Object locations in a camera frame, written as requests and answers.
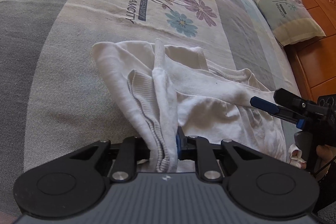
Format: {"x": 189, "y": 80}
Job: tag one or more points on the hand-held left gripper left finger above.
{"x": 140, "y": 151}

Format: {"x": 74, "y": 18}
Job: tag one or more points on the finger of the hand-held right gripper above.
{"x": 265, "y": 105}
{"x": 291, "y": 99}

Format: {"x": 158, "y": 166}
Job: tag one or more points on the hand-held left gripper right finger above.
{"x": 181, "y": 148}

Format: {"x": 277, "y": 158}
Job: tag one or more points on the white printed sweatshirt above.
{"x": 183, "y": 98}

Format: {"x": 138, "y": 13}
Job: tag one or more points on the person's right hand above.
{"x": 298, "y": 157}

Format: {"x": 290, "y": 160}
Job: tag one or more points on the wooden headboard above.
{"x": 315, "y": 16}

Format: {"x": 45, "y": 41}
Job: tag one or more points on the large patchwork pillow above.
{"x": 282, "y": 6}

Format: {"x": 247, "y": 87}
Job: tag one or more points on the bed with patchwork sheet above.
{"x": 65, "y": 43}

